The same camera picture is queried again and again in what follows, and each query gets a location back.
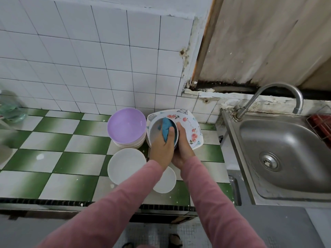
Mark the stack of floral plates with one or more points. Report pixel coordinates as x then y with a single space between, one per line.
192 126

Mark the small white bowl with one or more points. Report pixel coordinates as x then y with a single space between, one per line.
153 126
168 182

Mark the stainless steel sink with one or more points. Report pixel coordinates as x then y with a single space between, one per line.
289 147

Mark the chrome faucet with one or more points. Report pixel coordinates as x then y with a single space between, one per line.
269 89

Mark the person's left hand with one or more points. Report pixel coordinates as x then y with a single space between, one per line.
161 149

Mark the green checkered tile countertop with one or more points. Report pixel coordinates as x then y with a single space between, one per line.
57 162

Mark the weathered wooden board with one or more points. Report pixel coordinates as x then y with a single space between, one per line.
264 38

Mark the clear bottle with green liquid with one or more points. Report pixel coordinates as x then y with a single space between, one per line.
10 112

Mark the person's left forearm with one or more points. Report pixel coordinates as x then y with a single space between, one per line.
98 214

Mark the person's right forearm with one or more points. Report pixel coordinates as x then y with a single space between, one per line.
222 209

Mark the purple plastic bowl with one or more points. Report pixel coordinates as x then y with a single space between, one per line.
126 125

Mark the person's right leg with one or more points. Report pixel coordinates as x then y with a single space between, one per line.
175 240

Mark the person's leg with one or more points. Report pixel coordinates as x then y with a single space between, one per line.
128 245
175 240

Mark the blue cleaning cloth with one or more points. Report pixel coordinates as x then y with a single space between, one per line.
166 129

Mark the person's left leg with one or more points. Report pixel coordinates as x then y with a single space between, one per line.
128 245

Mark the person's right hand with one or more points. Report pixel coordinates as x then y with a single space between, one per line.
183 149

